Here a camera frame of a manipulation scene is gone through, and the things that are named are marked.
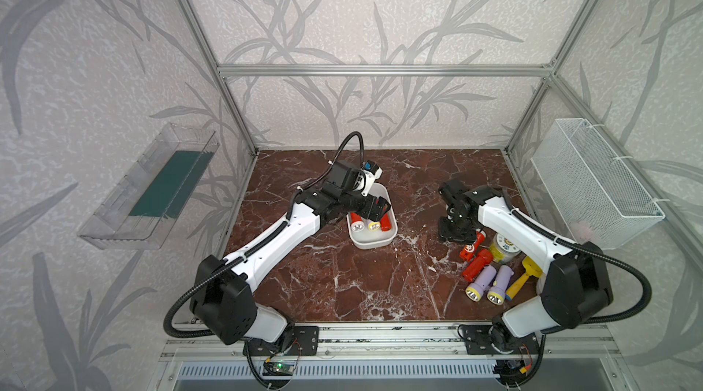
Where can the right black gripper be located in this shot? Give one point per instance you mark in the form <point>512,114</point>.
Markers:
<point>467,238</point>

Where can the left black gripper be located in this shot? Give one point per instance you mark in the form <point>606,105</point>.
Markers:
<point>378,212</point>

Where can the purple flashlight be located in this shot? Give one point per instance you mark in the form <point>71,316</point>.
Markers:
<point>374,225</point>
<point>497,293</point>
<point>477,288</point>

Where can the white plastic storage box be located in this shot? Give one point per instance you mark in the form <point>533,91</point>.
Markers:
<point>367,234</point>

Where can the red flashlight long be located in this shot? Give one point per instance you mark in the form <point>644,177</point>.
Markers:
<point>386,223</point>

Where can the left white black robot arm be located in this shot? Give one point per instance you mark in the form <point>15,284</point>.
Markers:
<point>221,301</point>

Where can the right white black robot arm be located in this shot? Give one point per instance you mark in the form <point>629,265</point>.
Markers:
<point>576,283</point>

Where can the red flashlight with logo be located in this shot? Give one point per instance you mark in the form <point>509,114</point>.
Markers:
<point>469,250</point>

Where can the round jar with label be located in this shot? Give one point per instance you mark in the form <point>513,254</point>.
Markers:
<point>503,250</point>

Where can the yellow toy shovel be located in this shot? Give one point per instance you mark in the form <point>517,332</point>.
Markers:
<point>531,270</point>

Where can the green shelf liner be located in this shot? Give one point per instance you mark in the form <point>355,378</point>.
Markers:
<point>169,192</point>

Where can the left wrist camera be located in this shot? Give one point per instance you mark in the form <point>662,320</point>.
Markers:
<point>368,175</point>

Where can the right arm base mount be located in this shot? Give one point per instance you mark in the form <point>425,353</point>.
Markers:
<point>488,339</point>

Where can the white wire mesh basket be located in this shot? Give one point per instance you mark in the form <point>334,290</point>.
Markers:
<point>595,192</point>

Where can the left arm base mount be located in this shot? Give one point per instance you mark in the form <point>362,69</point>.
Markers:
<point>296,340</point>

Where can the clear plastic wall shelf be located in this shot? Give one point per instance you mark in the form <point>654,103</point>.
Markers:
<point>110,227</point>

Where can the aluminium front rail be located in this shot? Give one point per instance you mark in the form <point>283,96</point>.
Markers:
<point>404,340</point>

